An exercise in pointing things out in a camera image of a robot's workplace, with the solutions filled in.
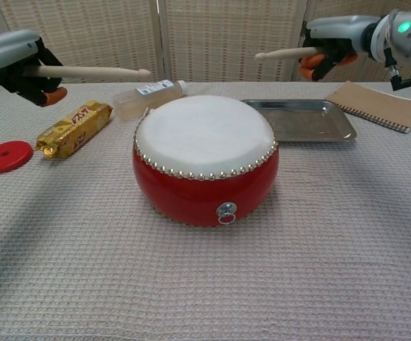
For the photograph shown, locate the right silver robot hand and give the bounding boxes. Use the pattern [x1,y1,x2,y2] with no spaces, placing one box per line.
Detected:
[299,14,380,82]

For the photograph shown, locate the beige woven tablecloth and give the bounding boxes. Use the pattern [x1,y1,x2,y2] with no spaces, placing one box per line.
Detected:
[0,81,411,341]

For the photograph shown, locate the gold foil snack package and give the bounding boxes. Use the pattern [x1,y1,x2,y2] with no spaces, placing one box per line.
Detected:
[36,99,114,161]

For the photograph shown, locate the rectangular metal tray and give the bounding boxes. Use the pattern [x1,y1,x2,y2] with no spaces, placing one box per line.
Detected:
[240,99,358,144]

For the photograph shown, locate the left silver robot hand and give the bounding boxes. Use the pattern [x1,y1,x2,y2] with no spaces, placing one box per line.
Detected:
[0,29,68,107]

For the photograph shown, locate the woven folding screen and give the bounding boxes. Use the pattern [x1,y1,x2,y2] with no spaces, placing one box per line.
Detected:
[0,0,411,86]

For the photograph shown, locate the wooden drumstick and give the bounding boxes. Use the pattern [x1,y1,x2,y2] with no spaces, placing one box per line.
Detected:
[34,65,152,81]
[255,45,326,60]

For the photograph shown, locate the brown spiral notebook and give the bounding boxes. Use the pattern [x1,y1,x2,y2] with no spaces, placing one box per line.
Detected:
[324,80,411,134]

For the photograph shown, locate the clear plastic bottle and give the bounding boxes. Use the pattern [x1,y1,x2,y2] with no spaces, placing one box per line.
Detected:
[112,80,188,121]

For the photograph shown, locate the red drum white skin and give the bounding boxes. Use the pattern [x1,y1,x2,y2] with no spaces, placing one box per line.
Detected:
[132,94,280,228]

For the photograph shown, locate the red plastic disc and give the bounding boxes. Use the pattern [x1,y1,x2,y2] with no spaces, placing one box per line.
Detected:
[0,140,35,174]

